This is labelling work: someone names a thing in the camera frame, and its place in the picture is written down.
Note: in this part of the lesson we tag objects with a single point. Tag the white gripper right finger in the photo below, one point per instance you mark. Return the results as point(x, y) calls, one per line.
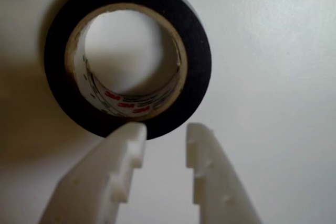
point(220, 187)

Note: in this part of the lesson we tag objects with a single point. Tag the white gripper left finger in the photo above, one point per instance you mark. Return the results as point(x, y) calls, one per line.
point(105, 166)

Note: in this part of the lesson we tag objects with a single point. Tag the black tape roll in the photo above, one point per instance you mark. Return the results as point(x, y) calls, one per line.
point(194, 51)

